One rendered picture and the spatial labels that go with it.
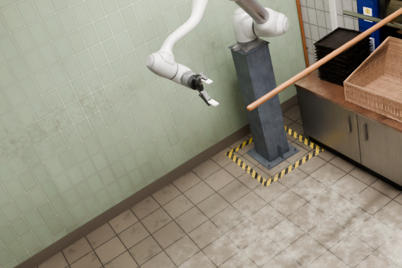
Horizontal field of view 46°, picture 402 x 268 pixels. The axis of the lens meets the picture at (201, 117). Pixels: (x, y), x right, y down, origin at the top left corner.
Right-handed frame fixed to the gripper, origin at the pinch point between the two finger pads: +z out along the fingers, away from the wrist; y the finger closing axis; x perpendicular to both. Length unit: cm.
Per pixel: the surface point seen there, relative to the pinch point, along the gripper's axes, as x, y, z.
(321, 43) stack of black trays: -116, 39, -50
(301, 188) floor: -60, 127, -26
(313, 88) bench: -101, 69, -48
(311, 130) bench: -98, 109, -54
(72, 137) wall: 63, 45, -110
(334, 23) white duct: -151, 43, -72
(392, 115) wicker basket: -105, 66, 20
